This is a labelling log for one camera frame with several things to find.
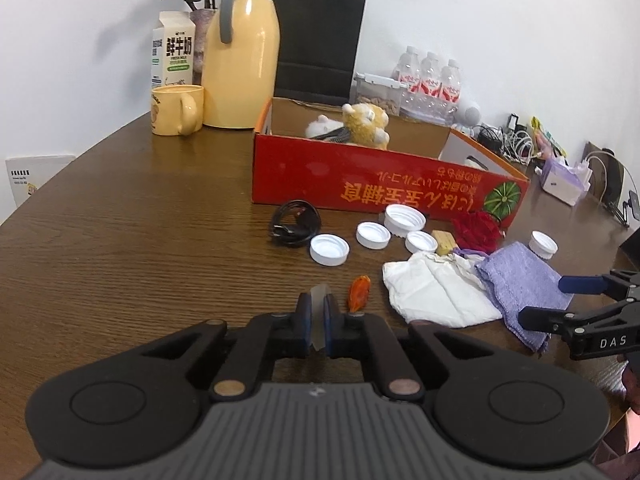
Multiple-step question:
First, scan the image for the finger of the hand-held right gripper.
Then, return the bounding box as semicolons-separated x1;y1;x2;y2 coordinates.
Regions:
518;306;576;336
558;269;640;301

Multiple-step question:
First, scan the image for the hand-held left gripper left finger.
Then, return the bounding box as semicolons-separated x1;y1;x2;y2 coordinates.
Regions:
141;292;315;403

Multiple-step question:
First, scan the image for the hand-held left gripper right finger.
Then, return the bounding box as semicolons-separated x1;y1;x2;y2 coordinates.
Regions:
323;292;497;404

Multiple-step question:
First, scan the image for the clear plastic scrap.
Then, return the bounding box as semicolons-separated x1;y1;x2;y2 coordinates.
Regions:
311;284;334;352

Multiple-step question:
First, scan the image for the purple cloth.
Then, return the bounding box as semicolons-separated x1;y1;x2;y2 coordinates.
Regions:
474;241;575;354

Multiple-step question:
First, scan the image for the black cable coil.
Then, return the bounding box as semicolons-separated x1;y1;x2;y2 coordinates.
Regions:
268;200;322;247

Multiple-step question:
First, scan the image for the white cloth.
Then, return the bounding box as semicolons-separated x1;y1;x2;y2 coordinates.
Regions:
382;251;504;325

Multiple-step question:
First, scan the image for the red cardboard box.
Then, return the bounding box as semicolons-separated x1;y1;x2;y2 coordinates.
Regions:
251;97;531;232

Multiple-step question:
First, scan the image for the yellow white plush toy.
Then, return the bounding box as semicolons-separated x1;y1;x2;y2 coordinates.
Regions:
306;102;391;150

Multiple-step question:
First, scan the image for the small orange wrapper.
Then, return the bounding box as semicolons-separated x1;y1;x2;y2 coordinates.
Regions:
348;275;372;312

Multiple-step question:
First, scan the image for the person's clothing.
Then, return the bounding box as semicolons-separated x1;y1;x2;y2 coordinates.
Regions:
602;360;640;480

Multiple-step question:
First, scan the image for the purple tissue box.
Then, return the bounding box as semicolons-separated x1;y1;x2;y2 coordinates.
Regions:
539;156;594;206

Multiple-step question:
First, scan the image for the red fabric rose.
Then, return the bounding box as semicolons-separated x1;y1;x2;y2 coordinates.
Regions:
452;211;504;254

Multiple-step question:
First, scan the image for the brown cardboard piece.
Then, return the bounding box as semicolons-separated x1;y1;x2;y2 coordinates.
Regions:
582;141;626;206

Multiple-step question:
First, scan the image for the large ribbed white cap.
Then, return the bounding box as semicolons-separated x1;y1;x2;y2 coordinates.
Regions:
383;204;427;237

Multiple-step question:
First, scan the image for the yellow snack packet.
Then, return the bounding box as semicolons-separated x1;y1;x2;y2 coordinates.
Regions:
529;116;569;159

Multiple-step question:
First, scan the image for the white robot speaker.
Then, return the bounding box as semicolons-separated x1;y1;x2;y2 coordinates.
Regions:
452;101;484;136

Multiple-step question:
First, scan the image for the clear seed container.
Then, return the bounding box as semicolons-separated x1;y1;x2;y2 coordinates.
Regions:
353;72;409;117

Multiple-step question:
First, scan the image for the red label water bottle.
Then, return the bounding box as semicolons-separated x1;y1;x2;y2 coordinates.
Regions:
419;51;443;120
439;59;462;124
395;46;422;116

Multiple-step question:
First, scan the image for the yellow mug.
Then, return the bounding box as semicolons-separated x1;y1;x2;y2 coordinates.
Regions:
150;84;205;137

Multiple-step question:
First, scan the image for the yellow thermos jug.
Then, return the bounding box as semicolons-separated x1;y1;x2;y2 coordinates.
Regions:
201;0;281;130

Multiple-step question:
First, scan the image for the black paper bag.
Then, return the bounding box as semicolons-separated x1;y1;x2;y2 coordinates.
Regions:
272;0;369;106

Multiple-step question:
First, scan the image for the pink flower vase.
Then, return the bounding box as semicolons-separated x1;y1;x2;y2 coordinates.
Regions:
189;8;219;86

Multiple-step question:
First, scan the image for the white milk carton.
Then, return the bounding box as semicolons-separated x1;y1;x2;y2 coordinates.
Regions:
149;11;196;92

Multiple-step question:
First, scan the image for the white booklet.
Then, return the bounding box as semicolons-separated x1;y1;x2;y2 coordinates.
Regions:
5;154;76;209

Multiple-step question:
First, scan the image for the white cable bundle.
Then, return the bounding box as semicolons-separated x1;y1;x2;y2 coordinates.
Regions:
501;130;537;164

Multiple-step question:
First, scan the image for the black cable bundle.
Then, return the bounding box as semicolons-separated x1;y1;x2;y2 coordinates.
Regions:
475;125;507;156

